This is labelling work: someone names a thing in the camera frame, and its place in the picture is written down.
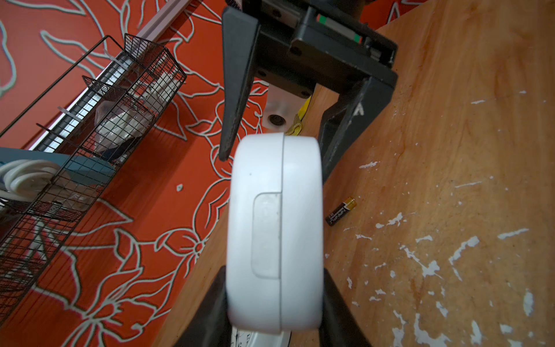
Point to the black gold AA battery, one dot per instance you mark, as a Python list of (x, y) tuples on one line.
[(339, 212)]

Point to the black wire wall basket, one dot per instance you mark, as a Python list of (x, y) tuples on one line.
[(32, 233)]

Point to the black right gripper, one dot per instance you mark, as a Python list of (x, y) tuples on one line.
[(296, 45)]

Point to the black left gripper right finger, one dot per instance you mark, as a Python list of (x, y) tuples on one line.
[(338, 326)]

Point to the blue white item in basket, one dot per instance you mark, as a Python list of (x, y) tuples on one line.
[(71, 181)]

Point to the white square alarm clock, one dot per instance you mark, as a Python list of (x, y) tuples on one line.
[(275, 255)]

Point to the yellow black work glove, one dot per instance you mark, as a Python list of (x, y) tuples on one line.
[(297, 127)]

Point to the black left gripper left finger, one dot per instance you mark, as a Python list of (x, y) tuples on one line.
[(210, 325)]

